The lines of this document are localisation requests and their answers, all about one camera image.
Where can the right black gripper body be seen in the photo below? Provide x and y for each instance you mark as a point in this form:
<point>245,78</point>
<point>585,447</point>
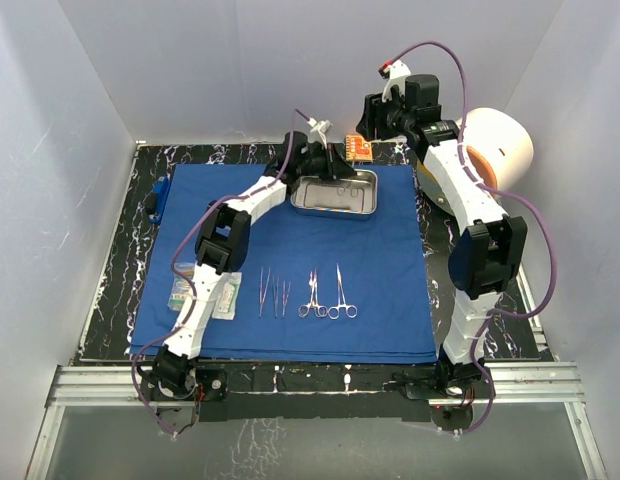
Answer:
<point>399,115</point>

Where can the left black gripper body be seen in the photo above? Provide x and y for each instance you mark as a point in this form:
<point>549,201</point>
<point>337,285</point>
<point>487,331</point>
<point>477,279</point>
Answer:
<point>311,165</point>

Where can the metal instrument tray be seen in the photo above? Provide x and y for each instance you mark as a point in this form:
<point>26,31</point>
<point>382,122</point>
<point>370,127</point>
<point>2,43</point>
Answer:
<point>352,198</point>

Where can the blue surgical drape cloth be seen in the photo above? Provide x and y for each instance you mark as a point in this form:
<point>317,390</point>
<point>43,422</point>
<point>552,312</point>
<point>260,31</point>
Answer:
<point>381,261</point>

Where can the steel hemostat clamp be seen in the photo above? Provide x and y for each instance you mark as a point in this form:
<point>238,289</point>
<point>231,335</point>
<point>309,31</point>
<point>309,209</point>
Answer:
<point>313,305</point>

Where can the steel surgical scissors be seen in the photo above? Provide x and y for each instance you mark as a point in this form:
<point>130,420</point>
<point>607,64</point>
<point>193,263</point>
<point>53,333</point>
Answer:
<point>341,306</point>

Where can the white suture packet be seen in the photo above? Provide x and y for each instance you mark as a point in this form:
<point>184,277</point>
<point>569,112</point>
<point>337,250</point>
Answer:
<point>225,306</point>

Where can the green packaged surgical supplies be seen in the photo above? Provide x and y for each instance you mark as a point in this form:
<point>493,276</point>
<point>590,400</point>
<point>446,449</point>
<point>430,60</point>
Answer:
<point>181,288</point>

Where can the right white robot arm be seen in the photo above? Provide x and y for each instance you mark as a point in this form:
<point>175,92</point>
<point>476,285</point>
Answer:
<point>488,252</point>

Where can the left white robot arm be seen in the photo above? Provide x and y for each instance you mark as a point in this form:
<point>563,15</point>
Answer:
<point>221,247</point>

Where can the small orange circuit board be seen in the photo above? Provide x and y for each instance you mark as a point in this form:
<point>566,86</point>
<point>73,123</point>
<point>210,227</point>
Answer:
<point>357,149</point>

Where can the white cylindrical drawer container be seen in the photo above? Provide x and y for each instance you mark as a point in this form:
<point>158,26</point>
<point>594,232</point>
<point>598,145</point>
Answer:
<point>490,153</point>

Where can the small blue plastic tool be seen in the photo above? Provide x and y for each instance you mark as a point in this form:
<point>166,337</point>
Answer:
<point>157,198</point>

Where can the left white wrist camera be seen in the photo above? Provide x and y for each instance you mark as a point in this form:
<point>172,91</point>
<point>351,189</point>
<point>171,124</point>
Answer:
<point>318,131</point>

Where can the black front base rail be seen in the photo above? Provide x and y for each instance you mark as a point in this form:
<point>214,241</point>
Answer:
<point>219,392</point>

